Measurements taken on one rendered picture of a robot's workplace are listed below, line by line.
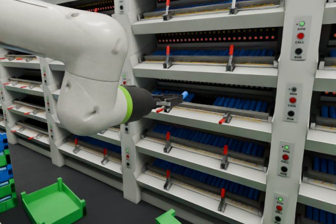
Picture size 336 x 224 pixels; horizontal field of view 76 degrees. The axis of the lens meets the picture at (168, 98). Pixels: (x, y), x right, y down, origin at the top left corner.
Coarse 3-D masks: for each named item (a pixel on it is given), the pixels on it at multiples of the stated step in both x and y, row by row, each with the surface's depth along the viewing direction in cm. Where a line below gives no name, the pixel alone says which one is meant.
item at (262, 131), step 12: (168, 84) 110; (180, 84) 106; (192, 84) 103; (156, 108) 99; (168, 120) 95; (180, 120) 91; (192, 120) 88; (204, 120) 84; (216, 120) 83; (240, 120) 80; (228, 132) 81; (240, 132) 79; (252, 132) 76; (264, 132) 73
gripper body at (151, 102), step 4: (140, 88) 57; (144, 92) 55; (148, 92) 57; (148, 96) 55; (148, 100) 55; (152, 100) 56; (156, 100) 58; (160, 100) 59; (148, 104) 55; (152, 104) 56; (148, 108) 55; (152, 108) 57; (148, 112) 57
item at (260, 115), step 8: (184, 104) 93; (192, 104) 91; (200, 104) 90; (224, 112) 84; (232, 112) 82; (240, 112) 81; (248, 112) 79; (256, 112) 78; (264, 112) 78; (256, 120) 77
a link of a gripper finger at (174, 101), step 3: (177, 96) 67; (168, 99) 58; (171, 99) 61; (174, 99) 63; (177, 99) 66; (171, 102) 61; (174, 102) 64; (177, 102) 66; (171, 105) 62; (174, 105) 64
